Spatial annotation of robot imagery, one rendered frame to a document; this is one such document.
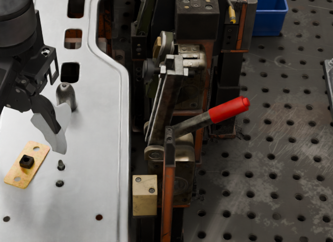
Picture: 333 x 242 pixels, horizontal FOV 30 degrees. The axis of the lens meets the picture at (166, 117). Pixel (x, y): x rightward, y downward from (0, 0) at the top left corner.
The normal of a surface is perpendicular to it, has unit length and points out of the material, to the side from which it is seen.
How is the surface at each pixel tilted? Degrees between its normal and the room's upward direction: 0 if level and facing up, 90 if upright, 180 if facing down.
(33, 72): 0
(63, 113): 63
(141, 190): 0
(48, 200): 0
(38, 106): 90
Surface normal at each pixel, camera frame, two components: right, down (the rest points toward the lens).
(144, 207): 0.04, 0.76
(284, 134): 0.03, -0.65
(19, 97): -0.33, 0.70
